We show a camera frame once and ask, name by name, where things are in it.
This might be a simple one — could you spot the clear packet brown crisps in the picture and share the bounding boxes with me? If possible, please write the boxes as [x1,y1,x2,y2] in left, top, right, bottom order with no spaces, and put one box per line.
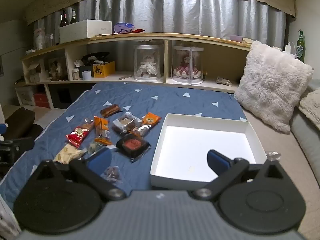
[80,117,95,131]

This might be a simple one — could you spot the wooden shelf unit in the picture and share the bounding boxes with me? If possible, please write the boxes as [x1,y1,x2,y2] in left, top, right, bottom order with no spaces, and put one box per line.
[15,32,253,110]

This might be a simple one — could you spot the beige bed sheet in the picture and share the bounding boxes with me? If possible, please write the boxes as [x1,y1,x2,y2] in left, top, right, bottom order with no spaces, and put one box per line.
[230,94,320,240]

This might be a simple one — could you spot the grey curtain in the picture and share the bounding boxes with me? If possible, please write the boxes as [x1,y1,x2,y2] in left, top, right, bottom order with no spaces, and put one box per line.
[32,0,288,53]

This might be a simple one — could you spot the white storage box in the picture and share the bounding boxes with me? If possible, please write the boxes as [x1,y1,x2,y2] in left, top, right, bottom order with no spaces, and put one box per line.
[59,19,112,44]

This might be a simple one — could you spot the blue triangle print quilt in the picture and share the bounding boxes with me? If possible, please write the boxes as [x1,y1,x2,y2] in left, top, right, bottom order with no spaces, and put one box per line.
[0,82,250,205]

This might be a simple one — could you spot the pink dress doll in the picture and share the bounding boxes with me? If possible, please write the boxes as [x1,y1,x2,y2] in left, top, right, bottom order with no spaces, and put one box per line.
[174,55,202,78]

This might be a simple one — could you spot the small cardboard box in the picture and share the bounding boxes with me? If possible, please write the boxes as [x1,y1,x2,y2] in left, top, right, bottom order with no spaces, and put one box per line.
[27,62,42,83]

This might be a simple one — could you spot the brown plush toy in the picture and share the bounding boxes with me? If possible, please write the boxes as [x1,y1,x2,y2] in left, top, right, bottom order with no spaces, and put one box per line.
[49,60,67,79]

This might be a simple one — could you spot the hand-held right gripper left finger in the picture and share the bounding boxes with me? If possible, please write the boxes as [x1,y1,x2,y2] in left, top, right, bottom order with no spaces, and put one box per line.
[22,147,127,201]

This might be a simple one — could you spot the brown glass bottle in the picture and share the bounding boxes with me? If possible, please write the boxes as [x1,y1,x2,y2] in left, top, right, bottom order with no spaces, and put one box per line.
[60,9,69,27]

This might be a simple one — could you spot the clear packet round pastry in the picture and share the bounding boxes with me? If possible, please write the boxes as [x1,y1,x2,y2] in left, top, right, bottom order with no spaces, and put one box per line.
[112,112,143,133]

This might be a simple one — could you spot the red snack packet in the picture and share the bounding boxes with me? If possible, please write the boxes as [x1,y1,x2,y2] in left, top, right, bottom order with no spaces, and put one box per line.
[66,126,92,148]

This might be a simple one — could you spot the green print clear packet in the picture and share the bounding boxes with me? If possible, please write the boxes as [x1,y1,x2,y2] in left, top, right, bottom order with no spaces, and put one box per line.
[86,140,103,158]

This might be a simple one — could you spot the white charger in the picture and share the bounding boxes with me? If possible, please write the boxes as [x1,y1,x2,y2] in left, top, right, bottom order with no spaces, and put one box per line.
[285,41,297,55]

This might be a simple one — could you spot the long orange snack packet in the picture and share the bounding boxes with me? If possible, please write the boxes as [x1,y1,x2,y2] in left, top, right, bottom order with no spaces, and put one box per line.
[94,116,110,138]

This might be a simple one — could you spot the pink doll in case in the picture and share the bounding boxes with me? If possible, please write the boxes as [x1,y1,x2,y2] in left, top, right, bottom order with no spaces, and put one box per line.
[172,46,204,85]

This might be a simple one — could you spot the black packet red mooncake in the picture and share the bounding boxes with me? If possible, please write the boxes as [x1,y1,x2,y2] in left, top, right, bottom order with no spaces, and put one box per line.
[115,134,152,163]

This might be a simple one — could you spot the small dark clear packet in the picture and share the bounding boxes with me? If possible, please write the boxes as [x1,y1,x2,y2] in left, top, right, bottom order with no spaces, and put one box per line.
[102,165,123,182]

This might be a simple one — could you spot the white dress doll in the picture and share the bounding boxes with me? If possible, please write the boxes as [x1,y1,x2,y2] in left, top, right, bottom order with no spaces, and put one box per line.
[139,54,158,77]

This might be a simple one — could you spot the clear packet brown cookies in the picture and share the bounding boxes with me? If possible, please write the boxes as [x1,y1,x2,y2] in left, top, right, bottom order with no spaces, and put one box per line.
[130,124,153,138]

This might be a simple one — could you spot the clear jar white flowers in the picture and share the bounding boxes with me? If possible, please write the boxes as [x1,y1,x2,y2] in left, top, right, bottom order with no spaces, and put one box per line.
[34,27,45,50]

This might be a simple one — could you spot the white cardboard box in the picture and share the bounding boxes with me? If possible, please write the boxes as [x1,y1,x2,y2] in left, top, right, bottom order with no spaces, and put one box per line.
[149,113,268,190]

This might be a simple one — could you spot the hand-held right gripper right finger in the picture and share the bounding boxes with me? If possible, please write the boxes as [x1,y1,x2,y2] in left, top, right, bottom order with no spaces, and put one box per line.
[194,149,300,201]

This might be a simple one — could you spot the brown chocolate packet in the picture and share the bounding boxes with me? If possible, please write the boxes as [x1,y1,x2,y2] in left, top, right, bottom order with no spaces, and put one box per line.
[99,104,123,118]

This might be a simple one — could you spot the fluffy white pillow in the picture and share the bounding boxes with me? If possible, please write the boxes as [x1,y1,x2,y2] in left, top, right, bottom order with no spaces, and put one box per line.
[234,40,314,133]

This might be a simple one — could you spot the yellow box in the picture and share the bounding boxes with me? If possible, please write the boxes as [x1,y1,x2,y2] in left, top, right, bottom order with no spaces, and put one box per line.
[92,61,116,78]

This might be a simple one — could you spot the red storage box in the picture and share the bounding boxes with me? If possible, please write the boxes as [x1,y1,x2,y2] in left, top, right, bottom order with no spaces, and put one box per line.
[34,93,50,108]

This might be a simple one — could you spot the green beer bottle white label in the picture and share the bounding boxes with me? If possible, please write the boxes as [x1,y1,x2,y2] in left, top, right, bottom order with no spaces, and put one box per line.
[296,30,306,63]

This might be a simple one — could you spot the purple bag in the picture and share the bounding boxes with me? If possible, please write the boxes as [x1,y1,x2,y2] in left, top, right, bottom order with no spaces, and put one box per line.
[113,22,135,34]

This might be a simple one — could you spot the black cloth item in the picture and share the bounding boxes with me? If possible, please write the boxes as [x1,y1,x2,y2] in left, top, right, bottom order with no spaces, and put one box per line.
[81,52,110,65]

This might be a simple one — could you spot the small orange snack packet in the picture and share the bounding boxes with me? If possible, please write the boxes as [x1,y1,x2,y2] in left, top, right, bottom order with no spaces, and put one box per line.
[141,112,162,125]

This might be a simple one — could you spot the black box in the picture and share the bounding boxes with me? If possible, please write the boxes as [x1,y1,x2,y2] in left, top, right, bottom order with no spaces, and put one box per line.
[78,65,94,79]

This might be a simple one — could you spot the cream snack packet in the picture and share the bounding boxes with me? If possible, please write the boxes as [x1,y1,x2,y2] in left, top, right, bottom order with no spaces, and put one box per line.
[53,144,87,165]

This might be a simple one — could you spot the grey cushion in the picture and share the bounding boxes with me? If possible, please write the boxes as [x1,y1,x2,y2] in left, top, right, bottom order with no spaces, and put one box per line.
[290,105,320,178]

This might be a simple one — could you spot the white doll in case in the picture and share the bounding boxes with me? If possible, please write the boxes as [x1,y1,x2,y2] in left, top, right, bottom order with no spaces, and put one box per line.
[134,44,163,81]

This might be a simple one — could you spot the beige fluffy blanket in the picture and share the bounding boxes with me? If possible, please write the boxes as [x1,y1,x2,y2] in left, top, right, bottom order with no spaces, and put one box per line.
[297,89,320,130]

